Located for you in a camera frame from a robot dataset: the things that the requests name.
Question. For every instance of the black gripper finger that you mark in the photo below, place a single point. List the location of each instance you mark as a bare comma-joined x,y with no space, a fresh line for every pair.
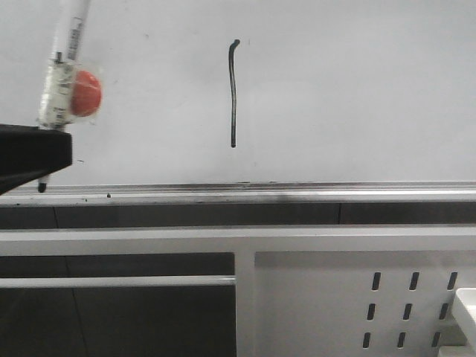
29,153

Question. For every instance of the white whiteboard marker black tip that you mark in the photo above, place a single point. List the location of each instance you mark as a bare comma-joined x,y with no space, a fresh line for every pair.
55,103

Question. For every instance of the red round magnet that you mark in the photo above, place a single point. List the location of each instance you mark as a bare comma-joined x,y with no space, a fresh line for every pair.
87,95

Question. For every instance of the white whiteboard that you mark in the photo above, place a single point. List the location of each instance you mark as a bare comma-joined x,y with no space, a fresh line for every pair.
289,91

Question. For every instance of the white perforated metal panel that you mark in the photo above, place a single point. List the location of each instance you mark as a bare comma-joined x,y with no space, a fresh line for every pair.
359,303

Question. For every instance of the white plastic bin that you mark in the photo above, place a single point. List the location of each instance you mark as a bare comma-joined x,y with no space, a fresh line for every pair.
465,312

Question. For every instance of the aluminium whiteboard tray rail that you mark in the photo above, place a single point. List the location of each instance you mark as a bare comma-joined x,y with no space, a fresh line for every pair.
241,193

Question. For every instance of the white metal frame rack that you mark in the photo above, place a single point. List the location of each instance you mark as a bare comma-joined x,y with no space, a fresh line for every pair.
162,292

